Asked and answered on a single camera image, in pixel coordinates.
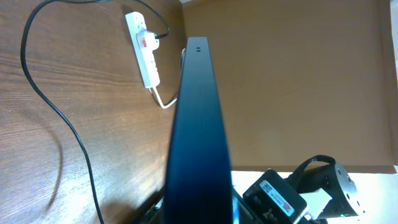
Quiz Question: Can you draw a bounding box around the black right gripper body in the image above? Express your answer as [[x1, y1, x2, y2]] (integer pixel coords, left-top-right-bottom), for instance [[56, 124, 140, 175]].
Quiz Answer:
[[231, 169, 308, 224]]

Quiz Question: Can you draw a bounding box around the blue screen smartphone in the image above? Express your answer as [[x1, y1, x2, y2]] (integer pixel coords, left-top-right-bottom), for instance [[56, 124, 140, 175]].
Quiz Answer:
[[162, 37, 233, 223]]

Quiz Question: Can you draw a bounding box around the black charging cable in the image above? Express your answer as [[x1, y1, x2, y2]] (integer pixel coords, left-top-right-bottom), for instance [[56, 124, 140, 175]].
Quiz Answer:
[[20, 0, 170, 224]]

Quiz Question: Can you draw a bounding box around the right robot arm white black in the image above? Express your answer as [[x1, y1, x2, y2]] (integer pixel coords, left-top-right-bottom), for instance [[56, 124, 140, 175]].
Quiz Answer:
[[233, 155, 365, 224]]

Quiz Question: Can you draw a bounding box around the white charger plug adapter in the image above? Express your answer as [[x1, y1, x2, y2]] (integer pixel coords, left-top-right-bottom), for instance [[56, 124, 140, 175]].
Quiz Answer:
[[136, 30, 160, 52]]

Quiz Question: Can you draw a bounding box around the white power strip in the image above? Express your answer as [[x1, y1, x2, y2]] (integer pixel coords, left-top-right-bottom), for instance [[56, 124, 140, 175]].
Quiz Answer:
[[125, 12, 160, 88]]

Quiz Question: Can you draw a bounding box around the white power strip cord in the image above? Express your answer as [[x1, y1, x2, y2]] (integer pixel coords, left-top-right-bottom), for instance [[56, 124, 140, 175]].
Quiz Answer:
[[149, 47, 187, 110]]

